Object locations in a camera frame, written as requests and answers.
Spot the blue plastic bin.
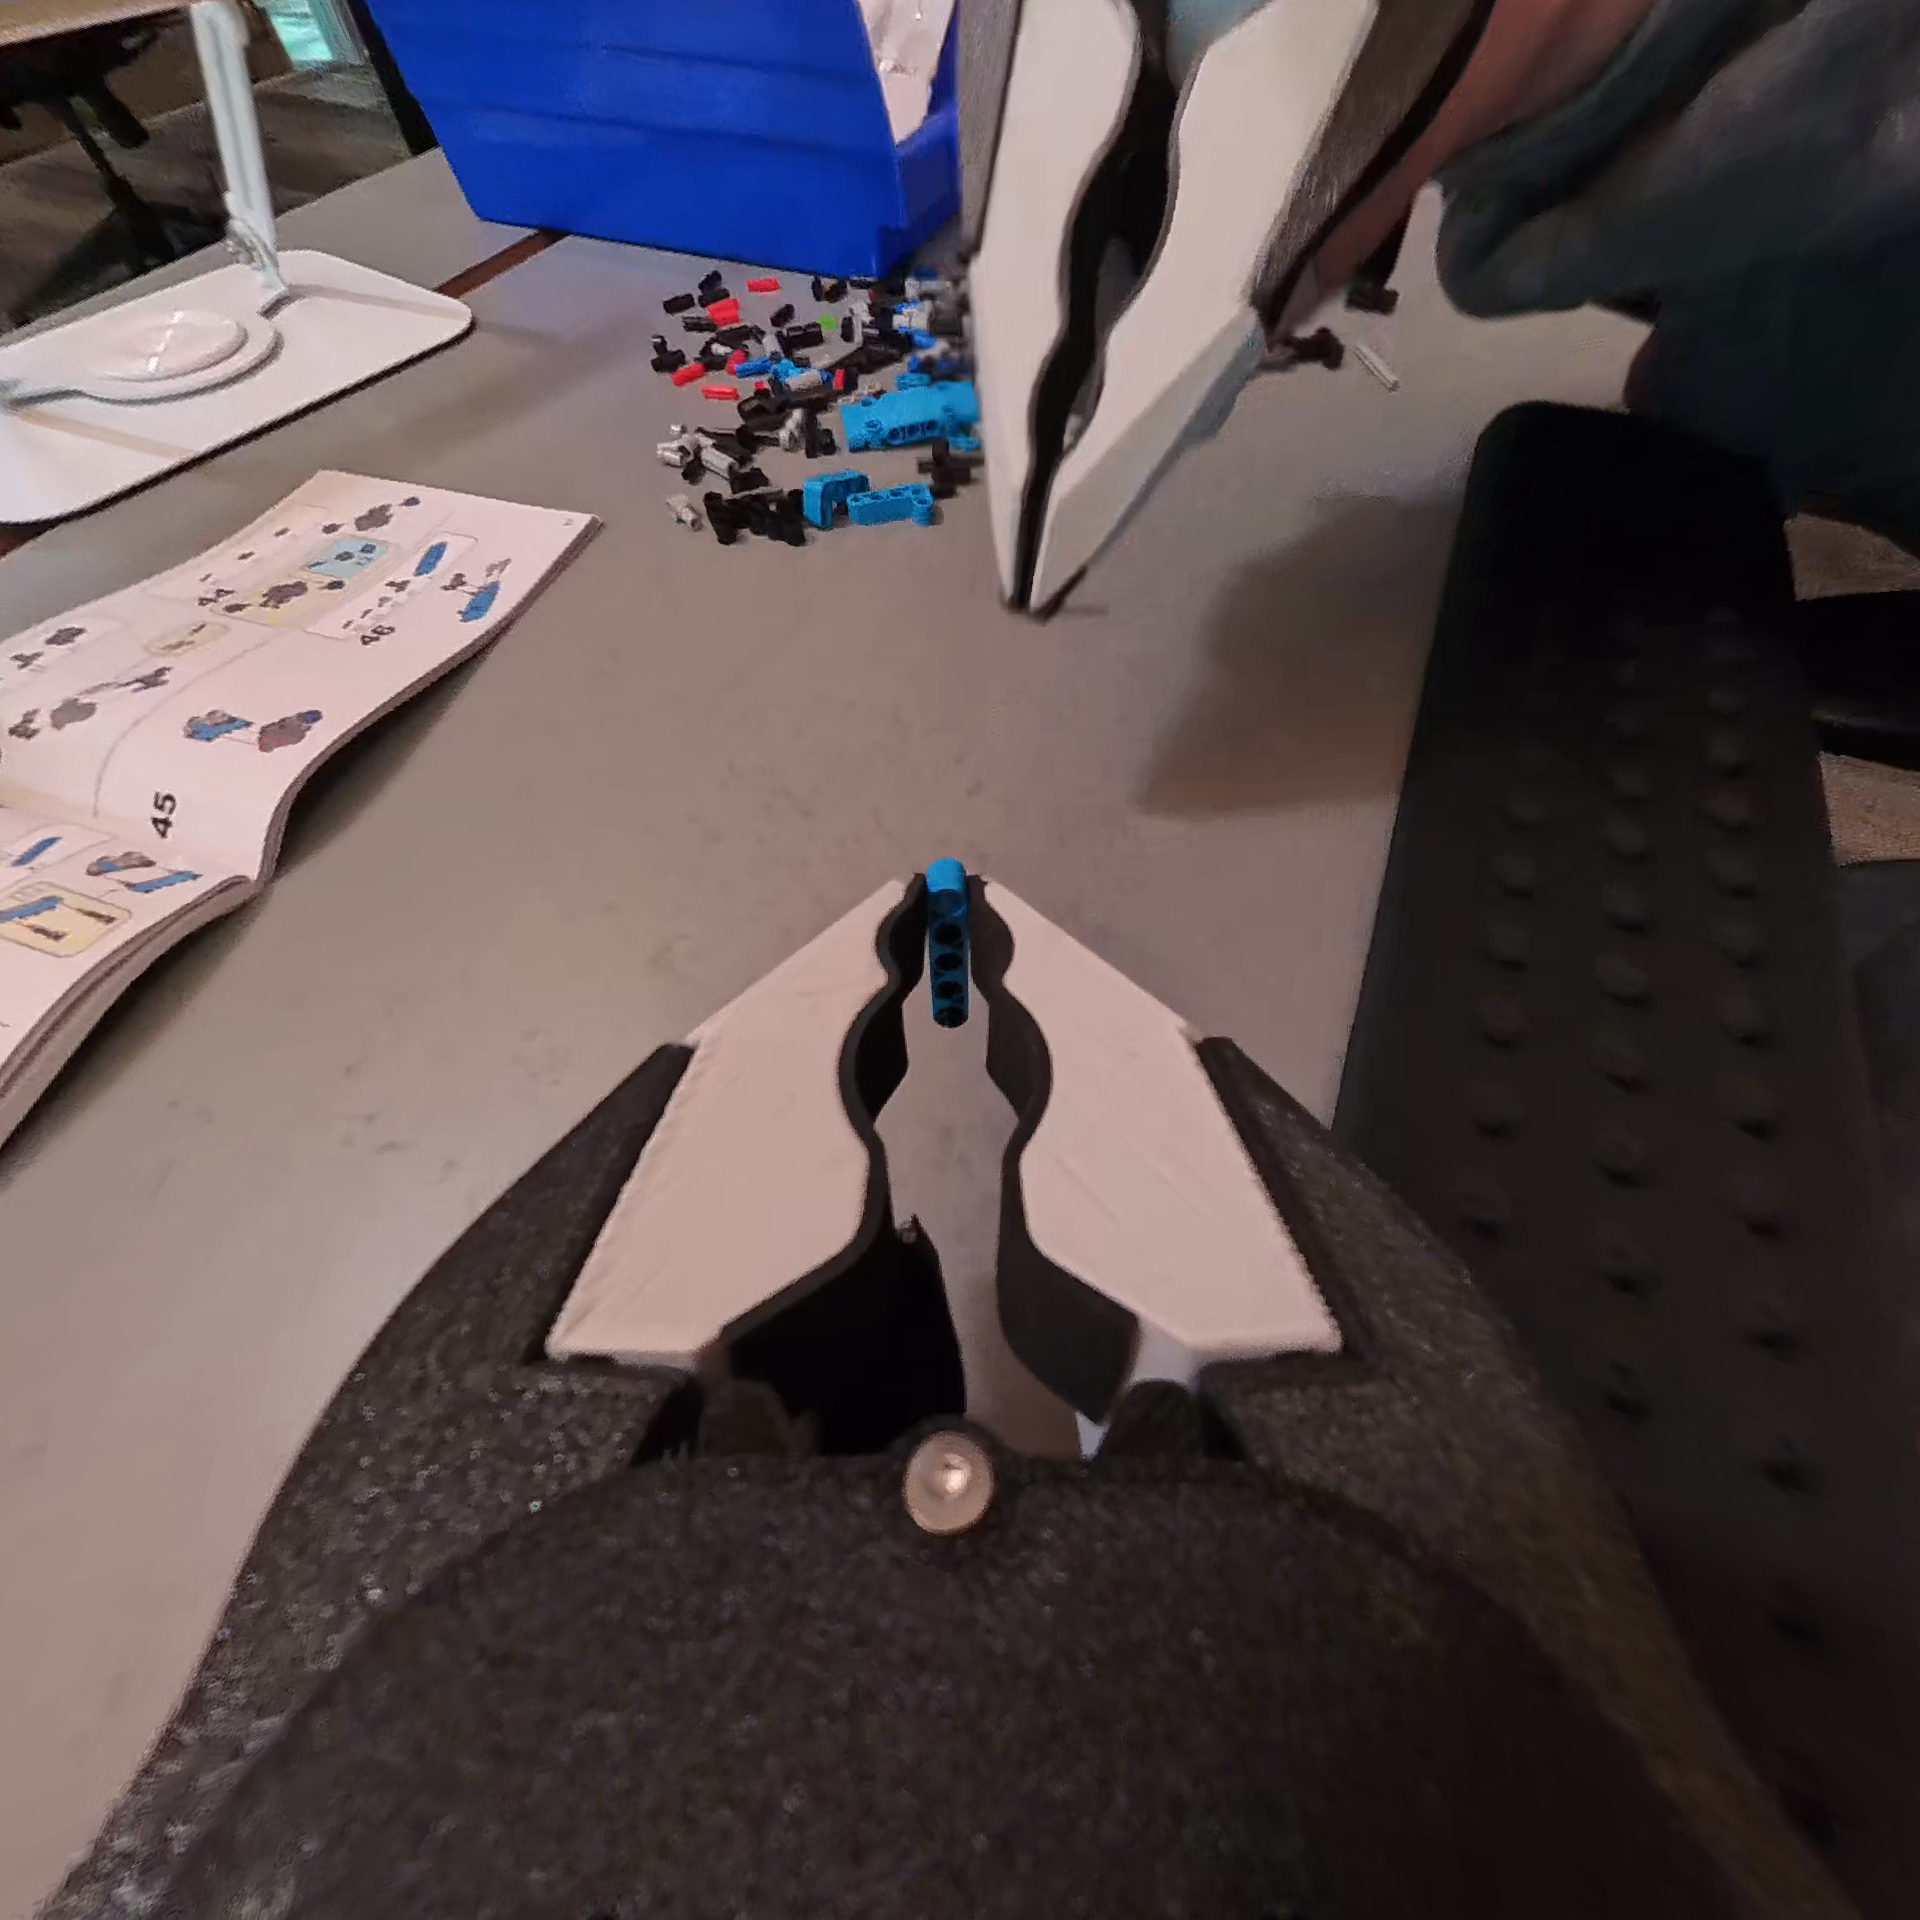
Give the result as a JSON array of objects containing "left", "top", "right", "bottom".
[{"left": 361, "top": 0, "right": 961, "bottom": 287}]

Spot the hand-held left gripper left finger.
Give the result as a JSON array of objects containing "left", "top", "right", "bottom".
[{"left": 549, "top": 877, "right": 918, "bottom": 1359}]

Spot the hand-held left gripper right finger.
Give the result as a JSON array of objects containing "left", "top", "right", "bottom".
[{"left": 971, "top": 877, "right": 1344, "bottom": 1372}]

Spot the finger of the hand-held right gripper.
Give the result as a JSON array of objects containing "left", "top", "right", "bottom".
[
  {"left": 961, "top": 0, "right": 1146, "bottom": 605},
  {"left": 1025, "top": 0, "right": 1390, "bottom": 618}
]

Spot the blue five-hole beam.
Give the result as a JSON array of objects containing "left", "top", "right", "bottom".
[{"left": 918, "top": 858, "right": 980, "bottom": 1035}]

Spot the person's right hand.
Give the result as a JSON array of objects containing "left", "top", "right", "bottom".
[{"left": 1416, "top": 0, "right": 1653, "bottom": 176}]

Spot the pile of small building pieces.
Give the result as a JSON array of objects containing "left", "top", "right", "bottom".
[{"left": 648, "top": 261, "right": 1405, "bottom": 548}]

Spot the black dimpled pad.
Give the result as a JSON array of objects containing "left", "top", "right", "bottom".
[{"left": 1332, "top": 396, "right": 1920, "bottom": 1920}]

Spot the white desk lamp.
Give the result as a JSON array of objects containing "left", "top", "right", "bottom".
[{"left": 0, "top": 0, "right": 480, "bottom": 526}]

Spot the building instruction booklet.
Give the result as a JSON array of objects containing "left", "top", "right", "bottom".
[{"left": 0, "top": 468, "right": 605, "bottom": 1151}]

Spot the grey desk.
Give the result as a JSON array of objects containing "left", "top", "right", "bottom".
[{"left": 0, "top": 139, "right": 1653, "bottom": 1920}]

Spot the clear plastic bags bundle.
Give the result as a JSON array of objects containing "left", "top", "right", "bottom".
[{"left": 856, "top": 0, "right": 961, "bottom": 139}]

